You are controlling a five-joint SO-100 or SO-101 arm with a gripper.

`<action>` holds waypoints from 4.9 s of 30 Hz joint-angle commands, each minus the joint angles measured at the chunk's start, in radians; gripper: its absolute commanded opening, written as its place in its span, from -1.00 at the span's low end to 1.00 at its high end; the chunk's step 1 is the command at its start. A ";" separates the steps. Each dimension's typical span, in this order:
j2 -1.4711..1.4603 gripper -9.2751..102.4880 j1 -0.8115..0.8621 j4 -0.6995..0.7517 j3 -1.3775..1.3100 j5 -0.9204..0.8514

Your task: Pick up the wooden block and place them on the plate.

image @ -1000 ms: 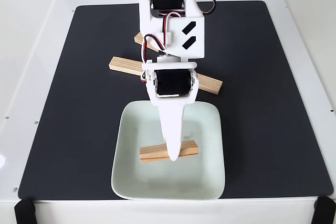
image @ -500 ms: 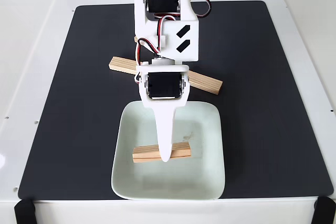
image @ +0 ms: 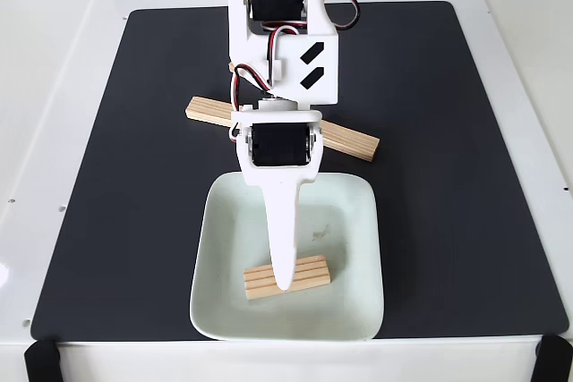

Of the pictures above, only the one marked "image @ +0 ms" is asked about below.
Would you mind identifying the grooved wooden block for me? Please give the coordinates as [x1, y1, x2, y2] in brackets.
[242, 254, 333, 301]

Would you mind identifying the black rubber mat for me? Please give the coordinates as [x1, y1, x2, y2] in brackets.
[30, 0, 569, 342]

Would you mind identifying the pale green square plate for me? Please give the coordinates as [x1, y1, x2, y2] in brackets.
[188, 170, 386, 343]

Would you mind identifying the striped wooden block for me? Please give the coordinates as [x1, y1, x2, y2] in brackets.
[184, 96, 238, 129]
[319, 122, 381, 163]

